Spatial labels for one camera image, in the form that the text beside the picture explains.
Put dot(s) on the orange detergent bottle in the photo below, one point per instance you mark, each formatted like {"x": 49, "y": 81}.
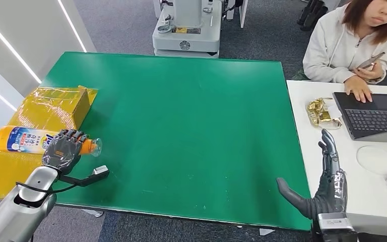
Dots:
{"x": 20, "y": 140}

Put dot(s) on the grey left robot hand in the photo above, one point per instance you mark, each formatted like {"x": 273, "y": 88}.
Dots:
{"x": 61, "y": 152}

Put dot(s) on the person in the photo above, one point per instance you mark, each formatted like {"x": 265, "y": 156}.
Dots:
{"x": 333, "y": 50}

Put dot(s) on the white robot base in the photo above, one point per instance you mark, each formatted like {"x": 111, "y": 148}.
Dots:
{"x": 186, "y": 36}

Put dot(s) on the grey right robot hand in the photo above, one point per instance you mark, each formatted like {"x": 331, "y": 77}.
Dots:
{"x": 330, "y": 197}

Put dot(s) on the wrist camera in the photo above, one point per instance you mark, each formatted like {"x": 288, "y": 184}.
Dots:
{"x": 96, "y": 173}
{"x": 335, "y": 221}

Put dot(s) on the yellow wrapped cardboard box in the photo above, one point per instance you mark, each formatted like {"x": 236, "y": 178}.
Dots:
{"x": 60, "y": 107}

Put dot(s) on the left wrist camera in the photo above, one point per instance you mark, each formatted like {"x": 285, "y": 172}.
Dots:
{"x": 96, "y": 173}

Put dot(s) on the white furniture panel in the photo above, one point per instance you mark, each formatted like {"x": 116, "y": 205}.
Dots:
{"x": 243, "y": 13}

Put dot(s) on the person's left hand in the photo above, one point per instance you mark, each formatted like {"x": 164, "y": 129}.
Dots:
{"x": 373, "y": 73}

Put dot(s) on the round clear disc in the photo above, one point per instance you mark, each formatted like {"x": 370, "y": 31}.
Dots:
{"x": 377, "y": 160}

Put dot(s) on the green table mat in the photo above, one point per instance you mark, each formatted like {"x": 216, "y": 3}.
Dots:
{"x": 186, "y": 133}

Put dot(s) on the white desk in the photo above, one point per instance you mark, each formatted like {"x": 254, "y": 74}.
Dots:
{"x": 347, "y": 187}

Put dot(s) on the dark grey laptop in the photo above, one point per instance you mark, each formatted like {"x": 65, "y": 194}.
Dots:
{"x": 373, "y": 117}

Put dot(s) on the black chair base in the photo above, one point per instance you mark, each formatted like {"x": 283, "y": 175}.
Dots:
{"x": 312, "y": 15}

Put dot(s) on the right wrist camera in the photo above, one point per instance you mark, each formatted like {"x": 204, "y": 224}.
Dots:
{"x": 335, "y": 221}

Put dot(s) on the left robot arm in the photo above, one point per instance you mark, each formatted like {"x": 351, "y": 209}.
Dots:
{"x": 16, "y": 213}

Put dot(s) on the yellow plastic sheet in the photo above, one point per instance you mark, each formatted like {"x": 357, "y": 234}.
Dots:
{"x": 3, "y": 173}

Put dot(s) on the smartphone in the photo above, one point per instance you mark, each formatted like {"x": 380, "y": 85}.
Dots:
{"x": 372, "y": 60}

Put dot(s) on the gold foil wrapper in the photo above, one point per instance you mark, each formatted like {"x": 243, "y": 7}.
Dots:
{"x": 318, "y": 112}

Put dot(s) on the person's right hand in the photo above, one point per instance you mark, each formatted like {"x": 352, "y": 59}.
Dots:
{"x": 358, "y": 87}

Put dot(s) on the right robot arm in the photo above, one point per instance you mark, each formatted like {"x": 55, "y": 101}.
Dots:
{"x": 335, "y": 237}

